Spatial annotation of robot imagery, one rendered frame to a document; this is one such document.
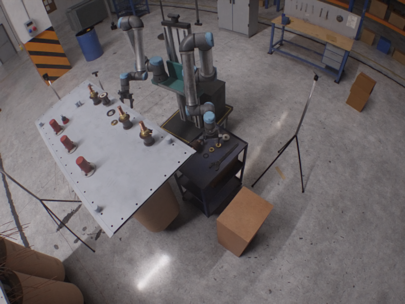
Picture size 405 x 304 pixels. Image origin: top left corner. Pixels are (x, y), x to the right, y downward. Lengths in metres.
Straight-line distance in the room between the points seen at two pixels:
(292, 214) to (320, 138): 1.38
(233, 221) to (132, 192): 0.78
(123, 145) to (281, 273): 2.10
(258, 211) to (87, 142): 1.46
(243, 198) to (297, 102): 2.68
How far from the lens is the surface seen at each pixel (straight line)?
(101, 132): 1.79
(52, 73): 6.77
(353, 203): 3.23
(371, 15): 8.09
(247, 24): 5.92
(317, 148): 3.43
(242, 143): 2.06
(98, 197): 1.46
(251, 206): 1.70
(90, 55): 6.61
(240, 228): 1.64
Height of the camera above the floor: 2.50
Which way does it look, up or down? 54 degrees down
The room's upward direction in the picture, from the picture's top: 8 degrees counter-clockwise
